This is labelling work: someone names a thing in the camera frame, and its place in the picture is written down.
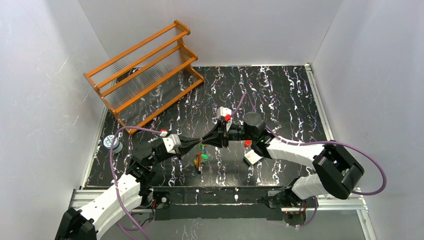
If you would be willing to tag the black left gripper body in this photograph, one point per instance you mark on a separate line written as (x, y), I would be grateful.
(182, 145)

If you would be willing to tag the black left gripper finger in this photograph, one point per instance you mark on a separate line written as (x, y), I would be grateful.
(185, 140)
(186, 146)

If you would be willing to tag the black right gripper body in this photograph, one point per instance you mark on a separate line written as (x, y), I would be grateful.
(224, 134)

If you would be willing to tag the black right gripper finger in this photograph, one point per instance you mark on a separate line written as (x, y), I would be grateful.
(216, 142)
(216, 134)

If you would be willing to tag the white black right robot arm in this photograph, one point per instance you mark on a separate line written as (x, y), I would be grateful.
(337, 172)

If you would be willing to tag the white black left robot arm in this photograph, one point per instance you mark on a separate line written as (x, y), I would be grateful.
(131, 190)

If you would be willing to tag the red tag key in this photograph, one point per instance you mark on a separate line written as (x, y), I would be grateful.
(247, 143)

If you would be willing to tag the white card box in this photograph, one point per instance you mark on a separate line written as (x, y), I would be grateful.
(252, 158)

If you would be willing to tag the white blue tape roll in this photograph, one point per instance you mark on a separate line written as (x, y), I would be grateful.
(115, 145)

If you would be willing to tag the orange wooden shelf rack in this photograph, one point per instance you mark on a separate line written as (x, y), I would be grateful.
(143, 81)

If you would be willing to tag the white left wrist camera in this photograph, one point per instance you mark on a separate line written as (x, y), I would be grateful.
(172, 143)

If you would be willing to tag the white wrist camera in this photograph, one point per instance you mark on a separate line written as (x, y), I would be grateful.
(224, 114)
(172, 143)

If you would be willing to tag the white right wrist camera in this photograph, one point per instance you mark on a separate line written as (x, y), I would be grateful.
(224, 114)

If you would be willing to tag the aluminium front rail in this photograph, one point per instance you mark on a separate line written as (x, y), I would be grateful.
(247, 195)

